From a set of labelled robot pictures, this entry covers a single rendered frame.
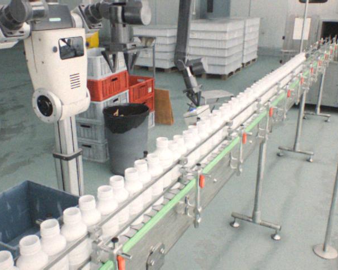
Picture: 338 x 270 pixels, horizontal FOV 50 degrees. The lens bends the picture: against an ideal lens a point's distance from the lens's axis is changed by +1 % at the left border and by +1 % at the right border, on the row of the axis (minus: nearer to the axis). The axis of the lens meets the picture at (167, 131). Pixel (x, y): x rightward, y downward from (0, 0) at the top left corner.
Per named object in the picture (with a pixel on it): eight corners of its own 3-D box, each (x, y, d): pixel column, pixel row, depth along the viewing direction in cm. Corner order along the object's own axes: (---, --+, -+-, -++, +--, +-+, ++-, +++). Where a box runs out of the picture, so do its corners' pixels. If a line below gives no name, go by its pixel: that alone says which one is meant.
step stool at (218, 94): (211, 111, 549) (212, 85, 535) (234, 123, 497) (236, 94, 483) (184, 115, 531) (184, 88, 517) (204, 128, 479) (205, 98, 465)
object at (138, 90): (130, 105, 422) (130, 87, 415) (102, 101, 440) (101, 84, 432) (155, 94, 474) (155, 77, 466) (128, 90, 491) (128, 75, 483)
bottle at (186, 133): (178, 176, 133) (179, 134, 127) (178, 169, 139) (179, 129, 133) (195, 176, 133) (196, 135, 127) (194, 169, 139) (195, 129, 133)
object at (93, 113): (101, 124, 360) (100, 102, 353) (67, 118, 375) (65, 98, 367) (130, 107, 413) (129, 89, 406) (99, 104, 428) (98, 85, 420)
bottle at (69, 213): (59, 277, 85) (52, 216, 80) (72, 260, 91) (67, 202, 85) (82, 282, 84) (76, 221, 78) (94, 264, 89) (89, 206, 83)
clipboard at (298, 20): (308, 40, 520) (311, 16, 508) (291, 39, 530) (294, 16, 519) (308, 40, 522) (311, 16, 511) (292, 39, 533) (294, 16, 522)
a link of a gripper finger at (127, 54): (129, 77, 110) (128, 45, 107) (110, 75, 113) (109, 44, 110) (141, 73, 115) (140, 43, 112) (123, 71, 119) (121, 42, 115)
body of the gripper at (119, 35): (128, 50, 107) (127, 24, 105) (101, 48, 112) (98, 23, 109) (139, 47, 113) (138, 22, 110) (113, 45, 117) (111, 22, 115)
